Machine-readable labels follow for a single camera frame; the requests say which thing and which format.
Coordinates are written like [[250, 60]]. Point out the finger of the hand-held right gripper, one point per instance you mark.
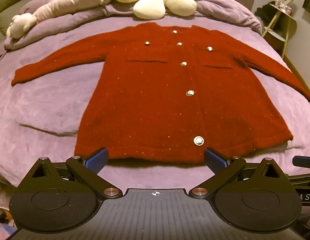
[[304, 160]]

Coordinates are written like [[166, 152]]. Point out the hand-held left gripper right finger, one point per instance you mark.
[[216, 160]]

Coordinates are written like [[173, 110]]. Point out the purple duvet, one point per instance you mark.
[[70, 23]]

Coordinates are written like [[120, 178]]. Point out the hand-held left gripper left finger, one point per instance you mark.
[[96, 161]]

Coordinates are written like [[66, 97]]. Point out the black object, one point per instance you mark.
[[263, 12]]

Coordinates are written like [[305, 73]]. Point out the green cushion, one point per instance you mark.
[[10, 2]]

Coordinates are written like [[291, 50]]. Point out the purple bed sheet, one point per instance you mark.
[[45, 105]]

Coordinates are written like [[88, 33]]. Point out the red knitted cardigan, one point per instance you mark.
[[155, 100]]

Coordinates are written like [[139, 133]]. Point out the yellow-green side table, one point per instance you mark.
[[278, 33]]

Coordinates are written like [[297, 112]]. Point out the long pink plush toy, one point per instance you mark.
[[67, 3]]

